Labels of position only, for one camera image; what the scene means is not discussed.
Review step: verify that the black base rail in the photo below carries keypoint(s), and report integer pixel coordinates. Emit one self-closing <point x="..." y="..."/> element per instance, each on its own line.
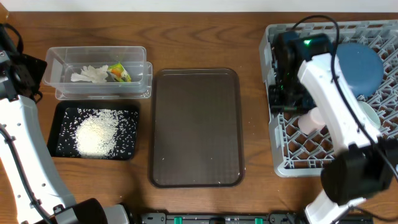
<point x="274" y="218"/>

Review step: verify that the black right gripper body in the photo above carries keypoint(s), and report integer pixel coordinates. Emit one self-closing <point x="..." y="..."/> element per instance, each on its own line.
<point x="290" y="98"/>

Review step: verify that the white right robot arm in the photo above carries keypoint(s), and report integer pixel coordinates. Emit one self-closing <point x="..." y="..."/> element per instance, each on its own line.
<point x="365" y="162"/>

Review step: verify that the dark blue plate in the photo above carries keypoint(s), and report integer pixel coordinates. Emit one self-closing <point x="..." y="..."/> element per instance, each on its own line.
<point x="362" y="68"/>

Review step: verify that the grey plastic dishwasher rack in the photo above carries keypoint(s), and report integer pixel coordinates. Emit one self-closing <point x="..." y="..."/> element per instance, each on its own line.
<point x="295" y="154"/>

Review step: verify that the white rice pile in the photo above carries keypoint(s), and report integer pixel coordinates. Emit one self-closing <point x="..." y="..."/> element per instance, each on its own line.
<point x="96" y="133"/>

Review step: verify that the clear plastic waste bin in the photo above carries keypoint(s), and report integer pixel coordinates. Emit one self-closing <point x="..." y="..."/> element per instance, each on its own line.
<point x="62" y="62"/>

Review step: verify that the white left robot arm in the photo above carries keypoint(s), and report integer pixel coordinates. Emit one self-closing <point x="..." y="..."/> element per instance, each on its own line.
<point x="40" y="194"/>

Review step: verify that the brown plastic serving tray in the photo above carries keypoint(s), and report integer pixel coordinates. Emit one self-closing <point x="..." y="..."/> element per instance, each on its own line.
<point x="197" y="136"/>

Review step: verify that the yellow green snack wrapper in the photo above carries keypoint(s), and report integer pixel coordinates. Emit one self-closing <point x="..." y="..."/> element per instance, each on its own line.
<point x="119" y="73"/>

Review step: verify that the pink cup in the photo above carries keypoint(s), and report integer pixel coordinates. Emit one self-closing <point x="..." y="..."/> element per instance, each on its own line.
<point x="311" y="121"/>

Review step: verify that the white tissue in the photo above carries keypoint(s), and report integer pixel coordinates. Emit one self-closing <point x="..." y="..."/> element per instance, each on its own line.
<point x="91" y="74"/>

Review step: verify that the mint green bowl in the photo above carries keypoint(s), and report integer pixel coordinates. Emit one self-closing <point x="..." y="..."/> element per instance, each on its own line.
<point x="372" y="116"/>

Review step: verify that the black rectangular tray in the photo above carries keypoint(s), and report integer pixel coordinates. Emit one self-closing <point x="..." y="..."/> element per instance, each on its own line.
<point x="56" y="130"/>

